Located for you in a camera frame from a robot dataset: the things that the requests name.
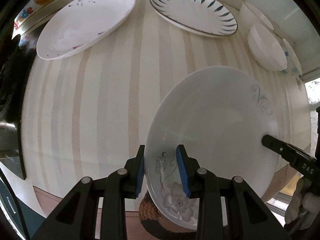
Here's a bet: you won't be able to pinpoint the white bowl blue pattern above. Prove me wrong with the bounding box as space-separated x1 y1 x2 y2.
281 39 302 76

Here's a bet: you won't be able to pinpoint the white plate grey flower print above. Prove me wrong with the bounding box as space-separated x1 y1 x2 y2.
144 66 279 230

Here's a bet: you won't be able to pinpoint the plain white bowl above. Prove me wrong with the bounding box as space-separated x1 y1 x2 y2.
247 23 287 72

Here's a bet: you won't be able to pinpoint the white gloved hand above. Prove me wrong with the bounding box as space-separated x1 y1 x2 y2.
285 177 319 230

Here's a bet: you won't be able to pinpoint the white plate teal leaf pattern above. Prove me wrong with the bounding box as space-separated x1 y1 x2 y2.
149 0 238 38

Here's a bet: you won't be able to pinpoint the white plate red specks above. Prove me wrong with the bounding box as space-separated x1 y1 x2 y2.
36 0 136 60

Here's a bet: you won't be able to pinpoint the white bowl near wall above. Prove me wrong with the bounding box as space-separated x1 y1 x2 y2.
239 1 274 31

